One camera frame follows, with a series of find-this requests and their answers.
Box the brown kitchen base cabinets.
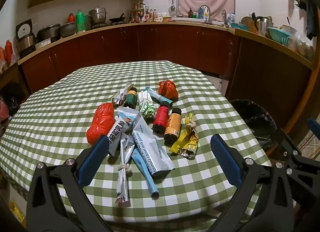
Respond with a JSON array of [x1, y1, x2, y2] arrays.
[[17, 21, 313, 133]]

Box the dark pot with lid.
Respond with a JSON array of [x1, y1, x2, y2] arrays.
[[36, 24, 61, 44]]

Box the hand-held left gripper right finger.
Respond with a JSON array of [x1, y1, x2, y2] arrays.
[[210, 133, 298, 232]]

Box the large teal basket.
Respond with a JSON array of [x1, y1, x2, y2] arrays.
[[267, 27, 292, 46]]

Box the steel basin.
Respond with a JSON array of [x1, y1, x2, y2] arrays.
[[59, 22, 77, 38]]

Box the hanging dark cloth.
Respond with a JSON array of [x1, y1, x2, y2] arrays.
[[297, 0, 320, 40]]

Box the teal tube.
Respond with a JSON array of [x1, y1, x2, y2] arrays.
[[146, 86, 173, 106]]

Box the trash bin with black bag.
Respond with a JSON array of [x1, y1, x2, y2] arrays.
[[229, 98, 278, 153]]

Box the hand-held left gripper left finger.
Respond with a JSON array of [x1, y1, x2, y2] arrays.
[[26, 134, 113, 232]]

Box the orange bottle black cap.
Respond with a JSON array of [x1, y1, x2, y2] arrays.
[[164, 108, 182, 143]]

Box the knotted silver sachet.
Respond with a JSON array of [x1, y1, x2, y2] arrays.
[[115, 133, 135, 206]]

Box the green white checkered tablecloth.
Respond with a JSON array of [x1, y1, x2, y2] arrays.
[[0, 60, 273, 224]]

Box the green bottle orange band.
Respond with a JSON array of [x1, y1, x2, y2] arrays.
[[124, 87, 138, 110]]

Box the steel steamer pot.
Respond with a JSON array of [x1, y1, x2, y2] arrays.
[[88, 7, 108, 26]]

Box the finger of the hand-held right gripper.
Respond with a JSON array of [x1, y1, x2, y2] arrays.
[[276, 128, 320, 180], [307, 118, 320, 138]]

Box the group of spice bottles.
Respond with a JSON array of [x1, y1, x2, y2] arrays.
[[129, 2, 160, 23]]

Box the white bowl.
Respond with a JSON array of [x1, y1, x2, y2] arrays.
[[282, 24, 297, 35]]

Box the black wok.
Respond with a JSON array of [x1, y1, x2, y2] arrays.
[[109, 13, 126, 24]]

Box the small teal basket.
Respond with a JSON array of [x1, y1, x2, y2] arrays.
[[229, 22, 250, 31]]

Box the large white blue powder packet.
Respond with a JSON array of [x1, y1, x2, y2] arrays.
[[132, 117, 175, 178]]

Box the white blue sachet black print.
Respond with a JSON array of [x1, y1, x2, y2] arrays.
[[106, 106, 142, 158]]

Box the yellow foil wrapper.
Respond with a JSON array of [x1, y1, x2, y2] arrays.
[[169, 113, 199, 160]]

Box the orange plastic bag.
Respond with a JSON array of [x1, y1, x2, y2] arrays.
[[157, 80, 179, 99]]

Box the green thermos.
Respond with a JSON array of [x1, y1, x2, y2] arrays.
[[76, 10, 87, 33]]

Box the rice cooker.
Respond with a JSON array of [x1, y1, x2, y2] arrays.
[[15, 19, 37, 58]]

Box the light blue stick sachet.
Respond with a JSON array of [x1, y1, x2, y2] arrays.
[[131, 147, 160, 197]]

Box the red bottle black cap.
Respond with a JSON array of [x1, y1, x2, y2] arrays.
[[152, 101, 171, 134]]

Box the knotted white silver wrapper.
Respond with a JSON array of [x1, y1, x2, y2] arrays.
[[112, 82, 133, 106]]

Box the white green leaf tissue packet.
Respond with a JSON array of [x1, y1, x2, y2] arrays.
[[137, 90, 156, 120]]

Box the steel kettle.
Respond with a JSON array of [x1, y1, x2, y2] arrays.
[[254, 16, 273, 36]]

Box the chrome faucet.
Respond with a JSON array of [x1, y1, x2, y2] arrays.
[[199, 5, 212, 20]]

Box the orange plastic bottles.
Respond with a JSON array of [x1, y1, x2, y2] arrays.
[[0, 40, 13, 66]]

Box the red plastic bag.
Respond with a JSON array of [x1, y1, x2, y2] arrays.
[[86, 102, 116, 145]]

